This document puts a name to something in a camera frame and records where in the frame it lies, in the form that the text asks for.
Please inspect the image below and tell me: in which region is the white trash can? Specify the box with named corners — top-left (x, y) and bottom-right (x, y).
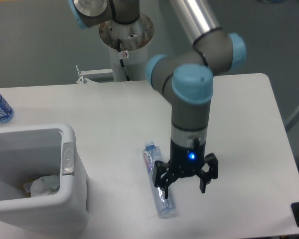
top-left (0, 123), bottom-right (89, 231)

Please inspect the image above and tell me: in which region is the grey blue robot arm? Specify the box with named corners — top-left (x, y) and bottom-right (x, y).
top-left (69, 0), bottom-right (246, 195)

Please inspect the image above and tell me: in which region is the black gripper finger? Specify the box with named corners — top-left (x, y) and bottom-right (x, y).
top-left (196, 153), bottom-right (218, 194)
top-left (152, 161), bottom-right (180, 199)

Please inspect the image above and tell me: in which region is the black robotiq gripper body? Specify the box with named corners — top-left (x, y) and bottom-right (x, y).
top-left (168, 141), bottom-right (206, 178)

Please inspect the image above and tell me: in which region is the clear plastic bottle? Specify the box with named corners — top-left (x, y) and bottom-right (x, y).
top-left (143, 140), bottom-right (176, 219)

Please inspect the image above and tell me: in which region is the white left base bracket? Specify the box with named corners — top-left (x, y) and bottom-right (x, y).
top-left (76, 65), bottom-right (114, 84)

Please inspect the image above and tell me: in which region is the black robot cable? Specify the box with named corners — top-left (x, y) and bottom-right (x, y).
top-left (116, 38), bottom-right (131, 82)

